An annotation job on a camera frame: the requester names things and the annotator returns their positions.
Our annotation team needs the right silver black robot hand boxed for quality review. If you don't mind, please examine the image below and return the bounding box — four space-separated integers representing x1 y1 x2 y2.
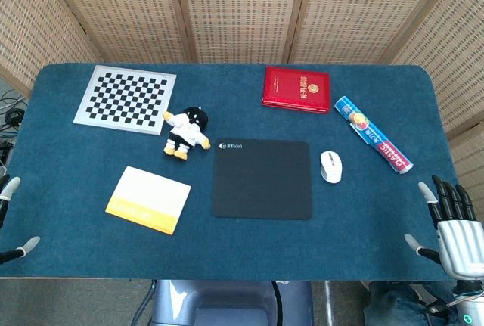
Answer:
403 174 484 281

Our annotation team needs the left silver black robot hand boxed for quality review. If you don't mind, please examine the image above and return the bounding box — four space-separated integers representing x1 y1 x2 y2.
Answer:
0 174 42 265

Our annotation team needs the white computer mouse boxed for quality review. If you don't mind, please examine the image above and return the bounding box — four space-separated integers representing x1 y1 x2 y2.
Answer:
320 151 343 183

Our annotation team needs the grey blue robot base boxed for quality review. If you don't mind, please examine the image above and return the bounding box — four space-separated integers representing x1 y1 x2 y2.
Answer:
150 279 313 326

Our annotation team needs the black mouse pad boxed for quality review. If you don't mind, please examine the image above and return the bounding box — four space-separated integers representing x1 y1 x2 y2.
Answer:
210 138 314 221

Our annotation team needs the blue denim fabric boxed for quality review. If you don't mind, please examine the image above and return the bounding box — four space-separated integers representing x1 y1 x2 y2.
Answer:
362 280 458 326

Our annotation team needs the white yellow Lexicon book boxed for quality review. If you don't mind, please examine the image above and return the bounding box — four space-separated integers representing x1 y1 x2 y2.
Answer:
104 166 192 236

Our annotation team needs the blue plastic wrap box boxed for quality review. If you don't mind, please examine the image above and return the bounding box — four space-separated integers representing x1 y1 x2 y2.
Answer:
334 95 414 175

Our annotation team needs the black white checkerboard plate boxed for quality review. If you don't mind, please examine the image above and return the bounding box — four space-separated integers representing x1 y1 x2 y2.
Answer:
72 64 178 137

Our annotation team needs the black white plush doll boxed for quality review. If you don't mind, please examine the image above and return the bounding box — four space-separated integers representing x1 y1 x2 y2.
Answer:
162 106 212 161

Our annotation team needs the blue felt table cloth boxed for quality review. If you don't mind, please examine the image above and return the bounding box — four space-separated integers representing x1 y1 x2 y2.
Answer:
0 63 466 281

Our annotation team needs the red certificate folder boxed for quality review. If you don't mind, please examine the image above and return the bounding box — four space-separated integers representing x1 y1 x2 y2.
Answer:
261 66 330 115

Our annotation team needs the woven wooden folding screen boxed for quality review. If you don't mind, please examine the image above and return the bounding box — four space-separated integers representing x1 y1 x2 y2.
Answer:
0 0 484 191

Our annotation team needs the black floor cable bundle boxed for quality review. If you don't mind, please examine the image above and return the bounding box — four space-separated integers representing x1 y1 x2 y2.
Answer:
0 87 29 175

